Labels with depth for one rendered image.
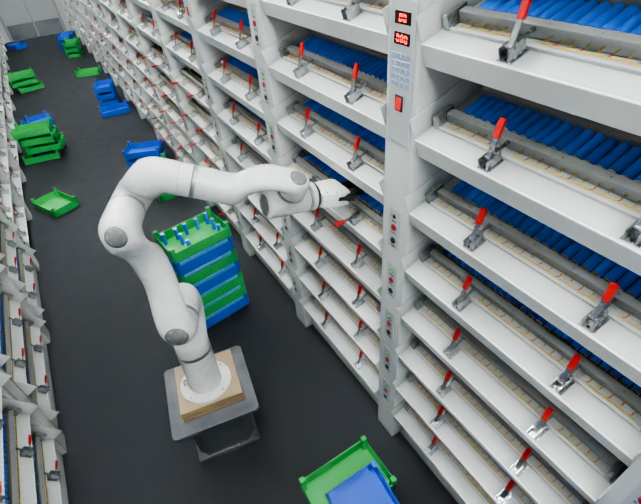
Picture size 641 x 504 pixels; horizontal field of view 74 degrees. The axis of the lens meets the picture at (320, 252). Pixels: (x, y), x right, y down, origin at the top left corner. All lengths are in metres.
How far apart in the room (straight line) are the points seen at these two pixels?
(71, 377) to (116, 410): 0.35
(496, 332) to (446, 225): 0.27
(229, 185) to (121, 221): 0.29
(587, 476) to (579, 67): 0.81
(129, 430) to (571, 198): 1.90
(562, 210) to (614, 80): 0.20
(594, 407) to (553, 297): 0.23
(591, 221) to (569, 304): 0.18
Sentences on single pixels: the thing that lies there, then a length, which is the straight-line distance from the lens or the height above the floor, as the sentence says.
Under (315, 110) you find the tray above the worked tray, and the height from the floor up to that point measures 1.16.
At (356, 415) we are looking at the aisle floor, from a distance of 1.96.
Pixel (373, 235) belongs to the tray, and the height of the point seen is 0.93.
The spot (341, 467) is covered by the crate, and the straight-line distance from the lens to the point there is 1.86.
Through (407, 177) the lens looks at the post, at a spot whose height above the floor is 1.21.
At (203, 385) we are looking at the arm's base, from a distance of 1.67.
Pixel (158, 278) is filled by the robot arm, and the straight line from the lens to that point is 1.35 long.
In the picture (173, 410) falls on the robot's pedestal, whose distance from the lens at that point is 1.79.
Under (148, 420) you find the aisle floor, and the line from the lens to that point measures 2.16.
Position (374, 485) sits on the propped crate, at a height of 0.08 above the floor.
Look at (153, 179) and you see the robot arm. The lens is 1.18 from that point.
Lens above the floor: 1.72
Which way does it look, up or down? 40 degrees down
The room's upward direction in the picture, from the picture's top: 5 degrees counter-clockwise
